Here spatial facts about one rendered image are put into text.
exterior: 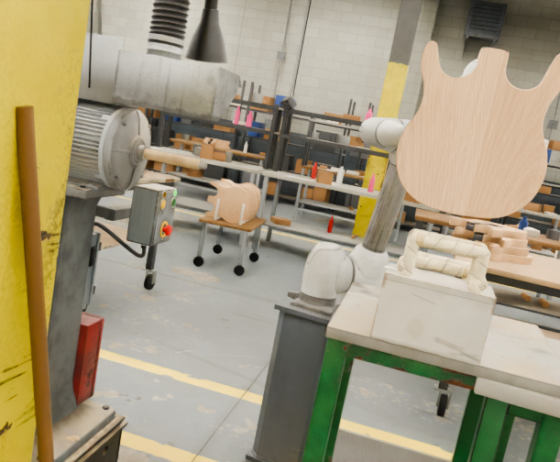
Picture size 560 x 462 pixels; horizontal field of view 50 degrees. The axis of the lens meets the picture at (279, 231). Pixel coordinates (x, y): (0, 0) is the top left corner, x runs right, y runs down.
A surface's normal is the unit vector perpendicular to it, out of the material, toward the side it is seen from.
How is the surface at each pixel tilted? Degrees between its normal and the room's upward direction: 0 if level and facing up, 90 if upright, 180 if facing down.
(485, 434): 90
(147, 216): 90
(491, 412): 90
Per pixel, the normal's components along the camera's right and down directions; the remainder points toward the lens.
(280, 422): -0.36, 0.09
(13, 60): 0.95, 0.22
